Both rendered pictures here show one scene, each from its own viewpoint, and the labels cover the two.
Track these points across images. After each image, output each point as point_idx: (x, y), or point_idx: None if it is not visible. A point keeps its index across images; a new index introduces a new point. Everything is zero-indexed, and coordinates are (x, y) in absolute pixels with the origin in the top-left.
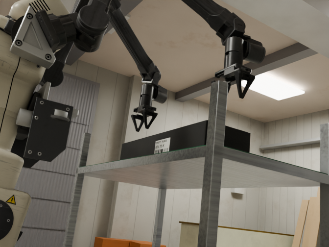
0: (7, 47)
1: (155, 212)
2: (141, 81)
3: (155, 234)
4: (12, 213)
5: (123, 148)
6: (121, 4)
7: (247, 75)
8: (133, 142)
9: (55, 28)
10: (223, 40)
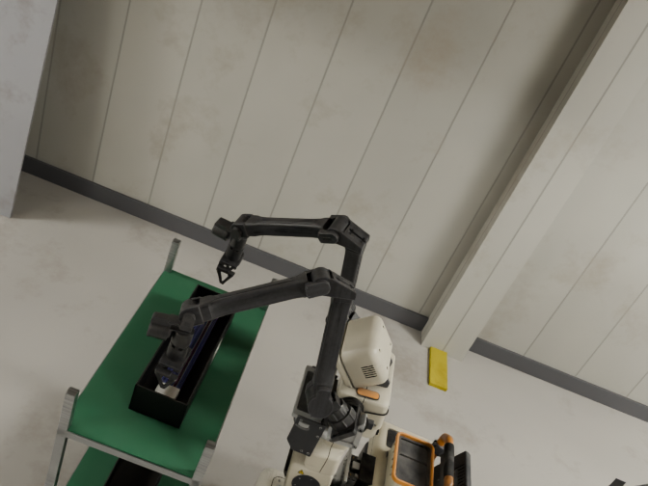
0: None
1: (60, 460)
2: (191, 331)
3: (59, 473)
4: None
5: (188, 405)
6: (303, 271)
7: None
8: (199, 383)
9: None
10: (240, 237)
